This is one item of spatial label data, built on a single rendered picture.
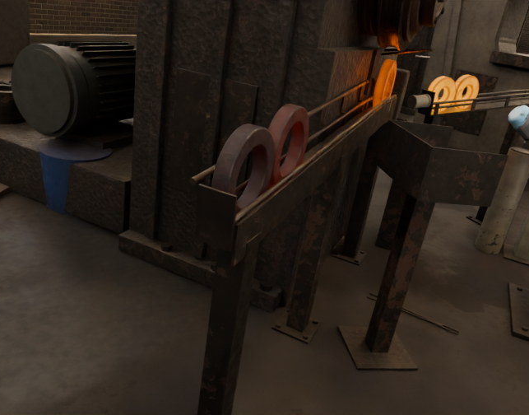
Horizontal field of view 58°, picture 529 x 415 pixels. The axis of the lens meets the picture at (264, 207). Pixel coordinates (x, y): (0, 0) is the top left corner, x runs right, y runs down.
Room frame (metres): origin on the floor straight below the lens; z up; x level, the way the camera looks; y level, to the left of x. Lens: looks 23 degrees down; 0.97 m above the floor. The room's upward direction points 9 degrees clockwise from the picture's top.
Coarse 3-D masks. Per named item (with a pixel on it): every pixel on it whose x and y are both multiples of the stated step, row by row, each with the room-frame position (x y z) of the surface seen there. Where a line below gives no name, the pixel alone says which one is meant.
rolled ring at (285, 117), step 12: (288, 108) 0.97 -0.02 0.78; (300, 108) 0.99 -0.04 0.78; (276, 120) 0.94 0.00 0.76; (288, 120) 0.94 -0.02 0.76; (300, 120) 1.01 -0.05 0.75; (276, 132) 0.92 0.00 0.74; (288, 132) 0.95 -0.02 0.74; (300, 132) 1.04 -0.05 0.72; (276, 144) 0.91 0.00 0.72; (300, 144) 1.05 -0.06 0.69; (276, 156) 0.91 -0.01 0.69; (288, 156) 1.05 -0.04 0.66; (300, 156) 1.05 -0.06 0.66; (276, 168) 0.92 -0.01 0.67; (288, 168) 1.02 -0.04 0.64; (276, 180) 0.93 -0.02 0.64
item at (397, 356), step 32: (416, 128) 1.37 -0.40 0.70; (448, 128) 1.39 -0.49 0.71; (384, 160) 1.31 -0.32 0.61; (416, 160) 1.14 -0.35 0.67; (448, 160) 1.10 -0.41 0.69; (480, 160) 1.12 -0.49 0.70; (416, 192) 1.10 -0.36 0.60; (448, 192) 1.11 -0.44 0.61; (480, 192) 1.13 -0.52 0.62; (416, 224) 1.24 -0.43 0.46; (416, 256) 1.24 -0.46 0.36; (384, 288) 1.26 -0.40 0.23; (384, 320) 1.23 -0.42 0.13; (352, 352) 1.22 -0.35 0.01; (384, 352) 1.24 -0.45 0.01
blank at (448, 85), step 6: (438, 78) 2.21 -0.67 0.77; (444, 78) 2.20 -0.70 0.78; (450, 78) 2.22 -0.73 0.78; (432, 84) 2.20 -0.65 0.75; (438, 84) 2.19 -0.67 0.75; (444, 84) 2.21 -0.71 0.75; (450, 84) 2.23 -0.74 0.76; (432, 90) 2.18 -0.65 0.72; (438, 90) 2.19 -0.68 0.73; (444, 90) 2.25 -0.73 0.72; (450, 90) 2.23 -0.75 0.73; (438, 96) 2.20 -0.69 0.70; (444, 96) 2.25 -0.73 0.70; (450, 96) 2.24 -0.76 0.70; (444, 108) 2.23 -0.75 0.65
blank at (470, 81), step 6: (462, 78) 2.28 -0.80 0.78; (468, 78) 2.29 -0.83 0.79; (474, 78) 2.31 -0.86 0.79; (456, 84) 2.28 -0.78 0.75; (462, 84) 2.27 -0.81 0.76; (468, 84) 2.29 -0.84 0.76; (474, 84) 2.32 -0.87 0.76; (456, 90) 2.26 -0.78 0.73; (462, 90) 2.28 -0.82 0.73; (468, 90) 2.34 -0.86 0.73; (474, 90) 2.32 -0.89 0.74; (456, 96) 2.26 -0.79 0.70; (468, 96) 2.32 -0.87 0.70; (474, 96) 2.33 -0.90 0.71; (462, 102) 2.29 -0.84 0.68; (468, 102) 2.32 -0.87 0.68; (462, 108) 2.30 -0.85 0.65
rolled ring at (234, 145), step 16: (240, 128) 0.80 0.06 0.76; (256, 128) 0.81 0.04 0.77; (240, 144) 0.77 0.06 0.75; (256, 144) 0.81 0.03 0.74; (272, 144) 0.88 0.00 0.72; (224, 160) 0.75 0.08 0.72; (240, 160) 0.76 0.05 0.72; (256, 160) 0.88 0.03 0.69; (272, 160) 0.89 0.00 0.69; (224, 176) 0.74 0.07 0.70; (256, 176) 0.88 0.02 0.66; (256, 192) 0.86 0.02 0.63; (240, 208) 0.79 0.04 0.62
